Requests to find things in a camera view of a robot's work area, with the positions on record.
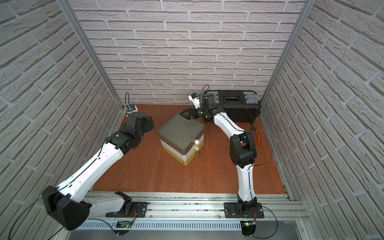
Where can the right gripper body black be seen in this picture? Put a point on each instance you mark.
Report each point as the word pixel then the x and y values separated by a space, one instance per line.
pixel 201 112

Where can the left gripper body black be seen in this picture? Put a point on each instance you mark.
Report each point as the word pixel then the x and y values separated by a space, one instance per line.
pixel 143 122

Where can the three-drawer storage box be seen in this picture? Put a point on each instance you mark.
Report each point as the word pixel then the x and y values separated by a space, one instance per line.
pixel 177 137

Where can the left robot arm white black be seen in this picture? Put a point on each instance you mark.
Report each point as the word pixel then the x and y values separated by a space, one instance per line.
pixel 67 203

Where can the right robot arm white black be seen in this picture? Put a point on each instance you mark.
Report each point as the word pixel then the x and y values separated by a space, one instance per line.
pixel 242 146

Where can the black plastic toolbox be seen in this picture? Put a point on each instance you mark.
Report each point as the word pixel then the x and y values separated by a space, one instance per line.
pixel 240 106

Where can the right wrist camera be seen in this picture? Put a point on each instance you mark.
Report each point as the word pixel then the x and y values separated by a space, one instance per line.
pixel 195 99

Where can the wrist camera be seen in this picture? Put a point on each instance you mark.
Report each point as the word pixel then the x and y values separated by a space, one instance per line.
pixel 131 109
pixel 195 99

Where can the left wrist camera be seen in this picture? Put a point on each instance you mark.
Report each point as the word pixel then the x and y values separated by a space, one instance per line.
pixel 131 109

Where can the orange handled pliers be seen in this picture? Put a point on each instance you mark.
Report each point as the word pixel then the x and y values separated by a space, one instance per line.
pixel 254 128

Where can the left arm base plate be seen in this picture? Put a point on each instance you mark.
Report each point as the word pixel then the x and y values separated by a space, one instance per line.
pixel 132 209

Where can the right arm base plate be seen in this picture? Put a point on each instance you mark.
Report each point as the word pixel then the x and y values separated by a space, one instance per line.
pixel 234 210

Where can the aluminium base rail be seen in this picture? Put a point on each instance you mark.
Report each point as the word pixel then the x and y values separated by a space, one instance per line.
pixel 199 212

